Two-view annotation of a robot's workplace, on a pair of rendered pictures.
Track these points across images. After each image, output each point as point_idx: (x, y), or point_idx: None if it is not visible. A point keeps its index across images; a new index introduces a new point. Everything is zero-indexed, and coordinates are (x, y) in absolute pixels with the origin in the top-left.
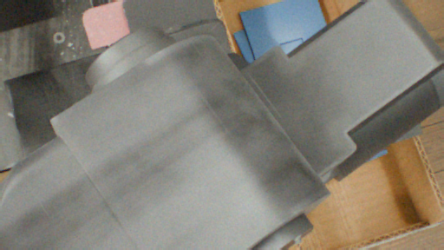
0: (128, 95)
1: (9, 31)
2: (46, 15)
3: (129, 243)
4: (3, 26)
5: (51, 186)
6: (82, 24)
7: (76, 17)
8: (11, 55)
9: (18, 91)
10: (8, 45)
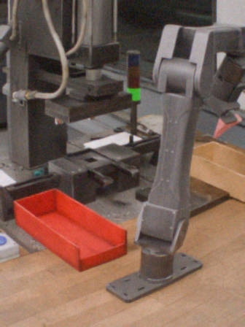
0: (220, 22)
1: (126, 190)
2: (137, 182)
3: (232, 25)
4: (125, 186)
5: (219, 24)
6: (149, 185)
7: (146, 185)
8: (130, 194)
9: (142, 192)
10: (127, 193)
